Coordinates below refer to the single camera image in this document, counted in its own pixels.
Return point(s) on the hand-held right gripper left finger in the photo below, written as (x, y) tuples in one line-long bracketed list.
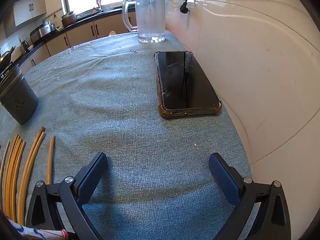
[(91, 177)]

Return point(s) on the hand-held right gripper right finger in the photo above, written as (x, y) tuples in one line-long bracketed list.
[(223, 177)]

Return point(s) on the row of wooden chopsticks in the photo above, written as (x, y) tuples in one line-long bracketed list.
[(15, 170)]

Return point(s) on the grey utensil holder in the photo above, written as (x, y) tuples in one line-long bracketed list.
[(18, 97)]

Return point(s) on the red blue printed cloth roll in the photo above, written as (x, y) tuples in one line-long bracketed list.
[(37, 232)]

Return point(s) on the teal table cloth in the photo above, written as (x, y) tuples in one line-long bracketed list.
[(112, 100)]

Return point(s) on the smartphone in brown case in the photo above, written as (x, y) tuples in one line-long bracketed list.
[(186, 85)]

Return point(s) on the small metal clip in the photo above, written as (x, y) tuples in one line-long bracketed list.
[(134, 51)]

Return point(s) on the beige lower cabinets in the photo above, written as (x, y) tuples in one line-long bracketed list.
[(80, 33)]

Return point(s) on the beige cabinets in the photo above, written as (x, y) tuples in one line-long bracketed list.
[(80, 33), (30, 7)]

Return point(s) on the yellow plastic bag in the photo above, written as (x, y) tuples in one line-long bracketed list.
[(112, 33)]

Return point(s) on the black wok with lid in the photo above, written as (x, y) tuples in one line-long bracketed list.
[(6, 58)]

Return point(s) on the black electric kettle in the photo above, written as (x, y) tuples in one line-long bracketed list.
[(24, 45)]

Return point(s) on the black kitchen countertop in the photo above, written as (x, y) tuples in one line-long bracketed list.
[(52, 33)]

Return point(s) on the silver rice cooker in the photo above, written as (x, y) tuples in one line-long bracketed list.
[(42, 31)]

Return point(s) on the brown cooking pot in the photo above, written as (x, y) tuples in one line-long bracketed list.
[(68, 19)]

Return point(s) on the steel sink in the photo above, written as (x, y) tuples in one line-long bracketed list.
[(90, 11)]

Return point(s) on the clear glass pitcher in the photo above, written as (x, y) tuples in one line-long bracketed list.
[(150, 17)]

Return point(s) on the metal faucet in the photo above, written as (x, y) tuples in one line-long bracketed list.
[(99, 5)]

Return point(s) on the beige upper cabinets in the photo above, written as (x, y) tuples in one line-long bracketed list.
[(30, 7)]

